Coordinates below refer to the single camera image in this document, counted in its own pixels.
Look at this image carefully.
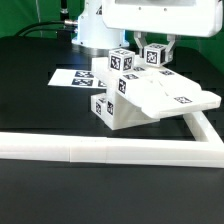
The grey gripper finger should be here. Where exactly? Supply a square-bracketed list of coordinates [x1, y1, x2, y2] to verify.
[134, 31, 147, 58]
[165, 34, 177, 63]

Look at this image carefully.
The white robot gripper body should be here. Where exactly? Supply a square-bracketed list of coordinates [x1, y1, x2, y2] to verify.
[102, 0, 223, 37]

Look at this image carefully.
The white tagged cube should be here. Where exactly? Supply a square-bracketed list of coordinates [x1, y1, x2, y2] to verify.
[108, 48, 135, 72]
[144, 43, 166, 67]

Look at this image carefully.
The white chair back frame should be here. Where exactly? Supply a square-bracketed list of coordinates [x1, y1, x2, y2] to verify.
[92, 57, 221, 119]

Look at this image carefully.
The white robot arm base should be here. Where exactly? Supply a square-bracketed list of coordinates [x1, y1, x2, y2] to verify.
[72, 0, 129, 56]

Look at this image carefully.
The white marker sheet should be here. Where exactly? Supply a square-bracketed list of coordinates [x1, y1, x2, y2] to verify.
[48, 69, 106, 89]

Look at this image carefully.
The black antenna post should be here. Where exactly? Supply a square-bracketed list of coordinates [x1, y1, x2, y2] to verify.
[57, 0, 71, 42]

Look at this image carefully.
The black cable bundle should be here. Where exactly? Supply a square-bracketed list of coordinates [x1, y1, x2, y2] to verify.
[13, 19, 79, 38]

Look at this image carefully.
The white U-shaped fixture frame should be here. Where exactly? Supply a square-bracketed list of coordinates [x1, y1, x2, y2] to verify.
[0, 112, 224, 168]

